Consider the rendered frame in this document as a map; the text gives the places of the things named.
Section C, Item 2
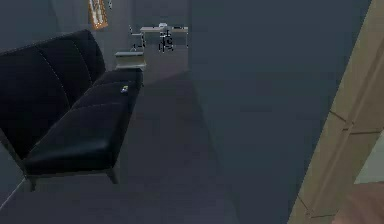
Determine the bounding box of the pale wooden table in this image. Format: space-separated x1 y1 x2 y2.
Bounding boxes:
139 25 189 48

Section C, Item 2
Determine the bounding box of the grey low side table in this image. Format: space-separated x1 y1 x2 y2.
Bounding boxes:
114 50 147 72

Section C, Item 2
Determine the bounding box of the white chair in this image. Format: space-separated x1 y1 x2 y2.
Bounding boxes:
128 25 146 52

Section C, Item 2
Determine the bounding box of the orange framed wall picture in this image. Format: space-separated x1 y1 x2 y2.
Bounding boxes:
87 0 110 31

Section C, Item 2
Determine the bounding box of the tan wooden room door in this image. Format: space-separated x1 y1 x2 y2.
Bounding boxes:
287 0 384 224

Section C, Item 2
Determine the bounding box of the black sofa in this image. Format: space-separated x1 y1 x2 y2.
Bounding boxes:
0 29 145 192

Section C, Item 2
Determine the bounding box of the black chair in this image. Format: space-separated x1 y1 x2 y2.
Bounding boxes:
158 29 175 53

